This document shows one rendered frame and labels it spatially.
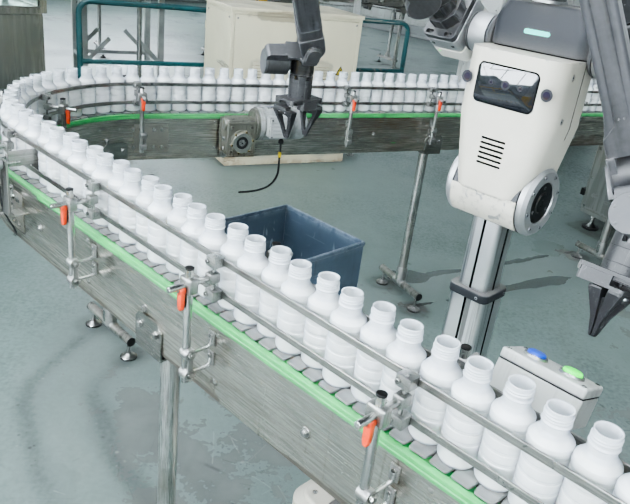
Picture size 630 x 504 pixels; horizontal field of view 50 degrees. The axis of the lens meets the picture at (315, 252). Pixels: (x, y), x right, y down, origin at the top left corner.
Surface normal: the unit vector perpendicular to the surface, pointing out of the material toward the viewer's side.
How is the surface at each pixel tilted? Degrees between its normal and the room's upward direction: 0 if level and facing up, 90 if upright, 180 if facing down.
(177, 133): 90
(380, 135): 90
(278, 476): 0
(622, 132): 97
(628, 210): 69
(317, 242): 90
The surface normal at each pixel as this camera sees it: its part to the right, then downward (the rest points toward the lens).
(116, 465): 0.11, -0.90
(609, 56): -0.45, 0.43
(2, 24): 0.70, 0.37
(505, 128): -0.71, 0.22
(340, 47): 0.44, 0.42
